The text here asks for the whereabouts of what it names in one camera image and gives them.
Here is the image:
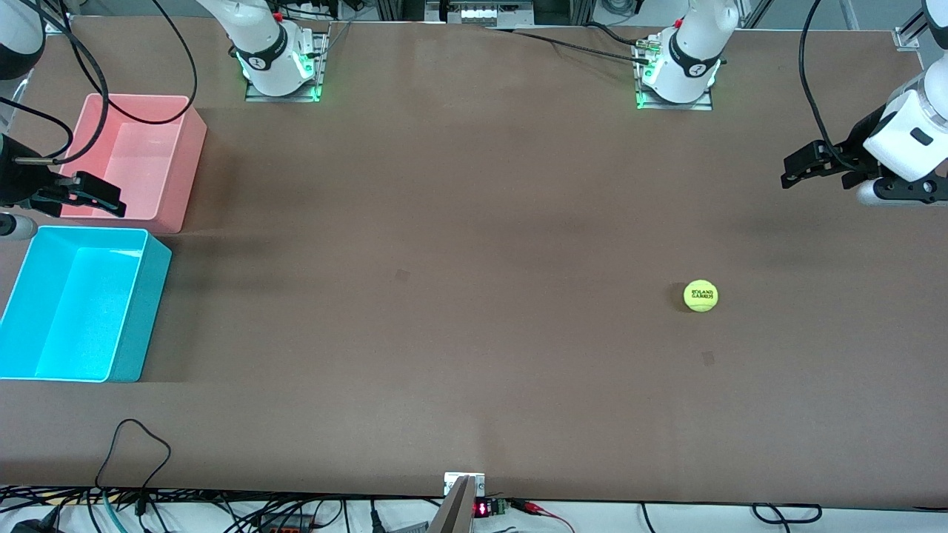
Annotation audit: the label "yellow tennis ball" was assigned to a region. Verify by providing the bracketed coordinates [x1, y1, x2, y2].
[683, 279, 719, 313]

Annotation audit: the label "pink plastic bin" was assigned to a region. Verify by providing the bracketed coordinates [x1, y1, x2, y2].
[58, 93, 208, 234]

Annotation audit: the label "blue plastic bin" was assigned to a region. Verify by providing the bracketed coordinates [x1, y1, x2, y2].
[0, 226, 173, 383]

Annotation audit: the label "black box with white lights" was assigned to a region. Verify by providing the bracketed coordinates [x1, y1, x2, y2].
[443, 0, 535, 24]

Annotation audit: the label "red and black clip leads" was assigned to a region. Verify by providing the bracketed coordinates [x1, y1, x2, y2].
[511, 498, 575, 532]

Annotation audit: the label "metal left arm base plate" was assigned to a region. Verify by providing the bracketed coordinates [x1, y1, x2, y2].
[635, 33, 715, 112]

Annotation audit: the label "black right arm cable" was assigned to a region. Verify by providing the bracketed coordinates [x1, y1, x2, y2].
[0, 0, 199, 165]

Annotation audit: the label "black looped table cable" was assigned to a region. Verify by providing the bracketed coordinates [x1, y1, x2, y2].
[95, 418, 173, 515]

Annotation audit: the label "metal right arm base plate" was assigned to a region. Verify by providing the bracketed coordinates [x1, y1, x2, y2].
[244, 30, 330, 103]

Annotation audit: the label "black cable to arm base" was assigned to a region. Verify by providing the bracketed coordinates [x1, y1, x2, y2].
[474, 24, 656, 66]

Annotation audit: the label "black coiled cable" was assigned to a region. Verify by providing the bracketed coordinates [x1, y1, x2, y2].
[752, 503, 823, 523]

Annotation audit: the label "grey metal camera mount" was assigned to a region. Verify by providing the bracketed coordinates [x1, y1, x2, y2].
[430, 472, 486, 533]

